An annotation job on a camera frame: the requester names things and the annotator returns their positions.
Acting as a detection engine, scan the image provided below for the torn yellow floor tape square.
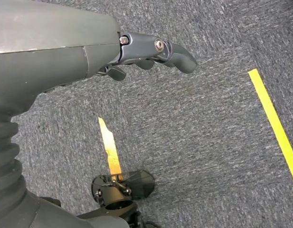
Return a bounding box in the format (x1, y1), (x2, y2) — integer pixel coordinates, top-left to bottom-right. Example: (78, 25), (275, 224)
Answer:
(98, 68), (293, 190)

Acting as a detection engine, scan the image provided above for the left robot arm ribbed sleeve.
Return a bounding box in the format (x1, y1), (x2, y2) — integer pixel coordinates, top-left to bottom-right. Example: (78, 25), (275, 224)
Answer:
(0, 107), (41, 228)

